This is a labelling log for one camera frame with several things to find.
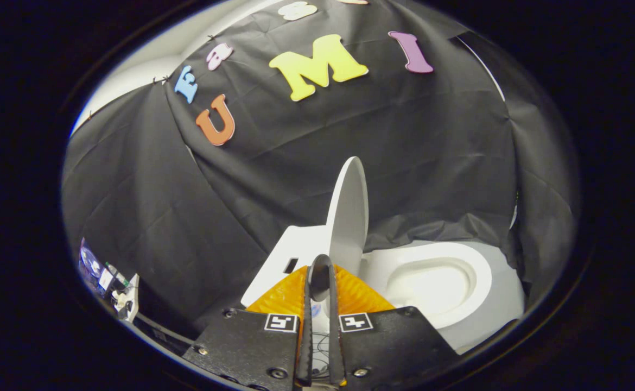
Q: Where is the black backdrop cloth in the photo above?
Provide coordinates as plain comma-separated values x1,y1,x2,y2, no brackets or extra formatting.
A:
61,0,581,337

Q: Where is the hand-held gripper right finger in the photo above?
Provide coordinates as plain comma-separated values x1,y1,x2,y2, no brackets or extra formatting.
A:
328,263,459,387

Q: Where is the black round lid lift handle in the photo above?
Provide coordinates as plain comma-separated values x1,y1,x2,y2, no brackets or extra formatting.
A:
308,254,335,304

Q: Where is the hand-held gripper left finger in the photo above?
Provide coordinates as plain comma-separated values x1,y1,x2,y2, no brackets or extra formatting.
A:
182,255,314,391

